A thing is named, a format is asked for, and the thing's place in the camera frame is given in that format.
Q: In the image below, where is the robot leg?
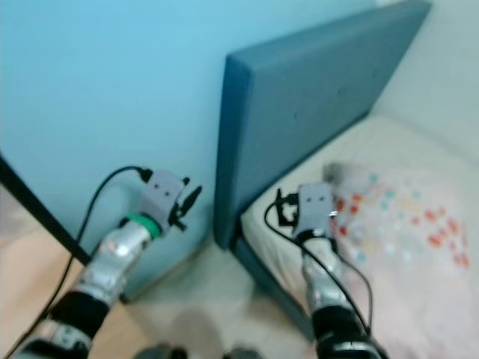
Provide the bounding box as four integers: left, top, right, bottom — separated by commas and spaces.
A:
138, 343, 192, 359
221, 346, 263, 359

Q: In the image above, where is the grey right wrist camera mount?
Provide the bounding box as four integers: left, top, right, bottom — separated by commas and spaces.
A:
297, 182, 338, 234

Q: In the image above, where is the robot right leg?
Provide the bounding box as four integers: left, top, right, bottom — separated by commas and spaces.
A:
221, 346, 263, 359

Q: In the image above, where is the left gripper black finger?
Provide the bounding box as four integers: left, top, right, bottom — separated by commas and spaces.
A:
178, 185, 203, 221

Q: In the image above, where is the black door frame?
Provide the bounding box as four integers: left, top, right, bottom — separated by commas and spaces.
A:
0, 153, 85, 266

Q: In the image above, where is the blue upholstered headboard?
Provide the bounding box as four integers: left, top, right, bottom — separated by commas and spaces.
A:
213, 0, 433, 251

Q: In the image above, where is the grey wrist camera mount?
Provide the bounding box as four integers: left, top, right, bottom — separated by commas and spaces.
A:
144, 168, 190, 219
297, 182, 338, 234

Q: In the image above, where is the pink pillow with dotted print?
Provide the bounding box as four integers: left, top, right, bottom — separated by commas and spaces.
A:
322, 161, 479, 359

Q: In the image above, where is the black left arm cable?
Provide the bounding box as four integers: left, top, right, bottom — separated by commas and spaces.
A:
4, 166, 154, 359

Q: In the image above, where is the cream bed mattress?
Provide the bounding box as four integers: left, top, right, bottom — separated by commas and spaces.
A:
239, 112, 479, 359

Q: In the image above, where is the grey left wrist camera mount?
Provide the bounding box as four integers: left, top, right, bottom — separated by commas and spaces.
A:
144, 168, 190, 219

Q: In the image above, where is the robot left leg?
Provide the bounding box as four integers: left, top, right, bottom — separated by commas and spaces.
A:
138, 343, 192, 359

